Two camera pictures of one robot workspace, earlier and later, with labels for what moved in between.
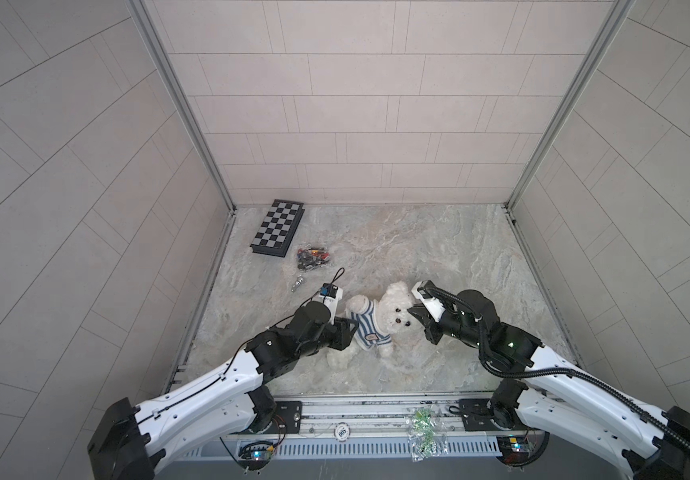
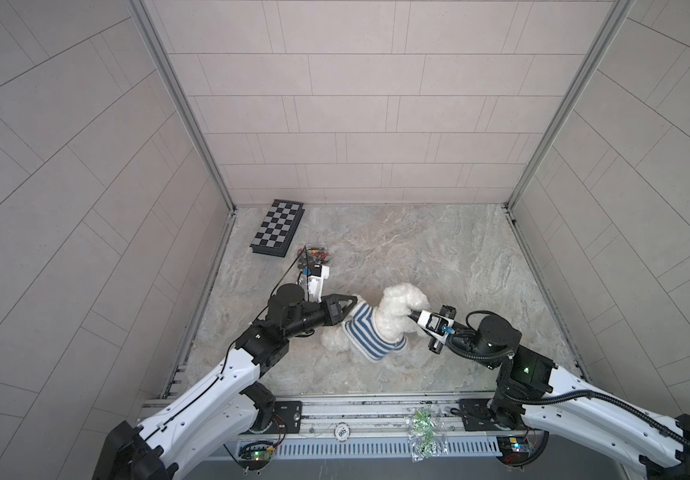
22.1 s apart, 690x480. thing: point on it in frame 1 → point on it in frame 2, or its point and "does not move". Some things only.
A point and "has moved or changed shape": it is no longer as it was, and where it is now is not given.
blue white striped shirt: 368,333 has moved or changed shape
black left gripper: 340,340 → 331,316
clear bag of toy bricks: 311,257 does not move
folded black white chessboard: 276,233 does not move
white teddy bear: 384,326 has moved or changed shape
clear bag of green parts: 426,430 does not move
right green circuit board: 513,449 does not move
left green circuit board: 255,455 does not move
